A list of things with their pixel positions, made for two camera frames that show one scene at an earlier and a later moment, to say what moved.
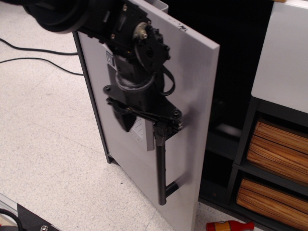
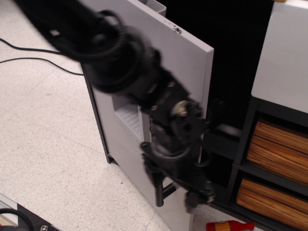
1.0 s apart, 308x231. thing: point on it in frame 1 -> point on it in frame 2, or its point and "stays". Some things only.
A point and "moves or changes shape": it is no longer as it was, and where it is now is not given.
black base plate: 30,222 stays
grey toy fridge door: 193,58 moves or changes shape
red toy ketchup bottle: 229,225 stays
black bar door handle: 163,190 moves or changes shape
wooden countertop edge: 280,1 stays
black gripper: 150,103 -> 181,165
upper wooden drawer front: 281,149 stays
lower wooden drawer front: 274,201 stays
